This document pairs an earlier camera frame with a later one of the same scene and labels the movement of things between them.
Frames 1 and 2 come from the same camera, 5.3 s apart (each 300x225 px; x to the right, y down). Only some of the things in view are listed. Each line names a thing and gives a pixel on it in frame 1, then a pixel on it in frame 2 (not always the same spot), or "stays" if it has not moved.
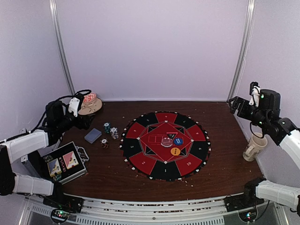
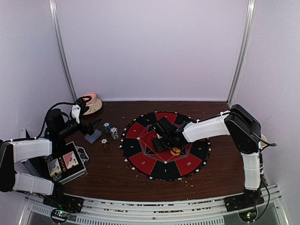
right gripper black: (237, 100) → (157, 146)
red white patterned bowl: (89, 97) stays
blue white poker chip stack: (114, 132) stays
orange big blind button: (175, 151) stays
